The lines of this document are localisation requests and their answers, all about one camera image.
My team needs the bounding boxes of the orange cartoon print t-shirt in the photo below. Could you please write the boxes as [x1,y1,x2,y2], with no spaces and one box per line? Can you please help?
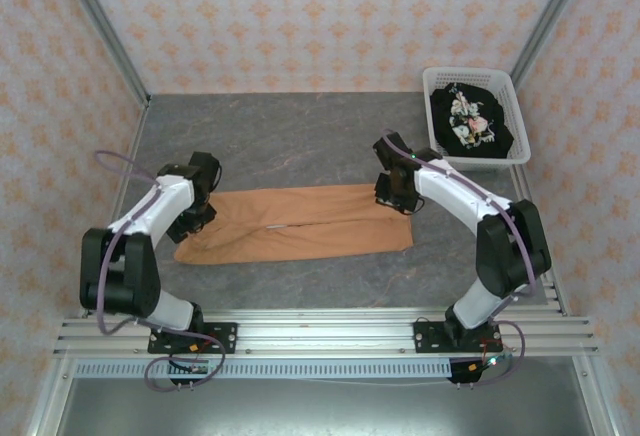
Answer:
[173,183,415,265]

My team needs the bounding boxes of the black floral print t-shirt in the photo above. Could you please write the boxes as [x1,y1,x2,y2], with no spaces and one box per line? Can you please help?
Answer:
[430,83,516,160]

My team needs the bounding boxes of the white plastic slotted basket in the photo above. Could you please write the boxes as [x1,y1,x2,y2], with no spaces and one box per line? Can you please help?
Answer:
[422,66,532,172]

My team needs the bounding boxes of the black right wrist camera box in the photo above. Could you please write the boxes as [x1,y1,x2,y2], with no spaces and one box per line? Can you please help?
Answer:
[373,173,401,207]

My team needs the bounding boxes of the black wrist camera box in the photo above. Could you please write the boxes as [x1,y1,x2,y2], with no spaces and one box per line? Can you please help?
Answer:
[373,173,401,207]
[166,215,201,246]

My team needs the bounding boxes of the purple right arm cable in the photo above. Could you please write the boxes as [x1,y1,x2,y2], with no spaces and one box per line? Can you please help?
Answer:
[382,128,541,302]

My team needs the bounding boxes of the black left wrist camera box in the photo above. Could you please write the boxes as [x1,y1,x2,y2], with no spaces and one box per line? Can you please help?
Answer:
[166,215,201,246]

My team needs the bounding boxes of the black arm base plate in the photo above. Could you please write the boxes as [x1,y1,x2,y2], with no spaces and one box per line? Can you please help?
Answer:
[147,322,239,355]
[413,318,504,355]

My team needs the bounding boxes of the aluminium mounting rail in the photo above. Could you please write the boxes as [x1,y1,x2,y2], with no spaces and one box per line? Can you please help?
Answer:
[53,305,599,357]

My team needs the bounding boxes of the aluminium frame post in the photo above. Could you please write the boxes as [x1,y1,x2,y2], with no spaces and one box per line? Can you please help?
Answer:
[53,0,152,110]
[509,0,596,88]

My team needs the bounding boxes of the grey slotted cable duct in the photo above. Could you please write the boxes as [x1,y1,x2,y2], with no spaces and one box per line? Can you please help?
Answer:
[73,358,454,381]

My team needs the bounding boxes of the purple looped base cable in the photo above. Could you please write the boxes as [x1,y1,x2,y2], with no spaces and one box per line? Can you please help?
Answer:
[143,335,227,391]
[469,319,526,388]

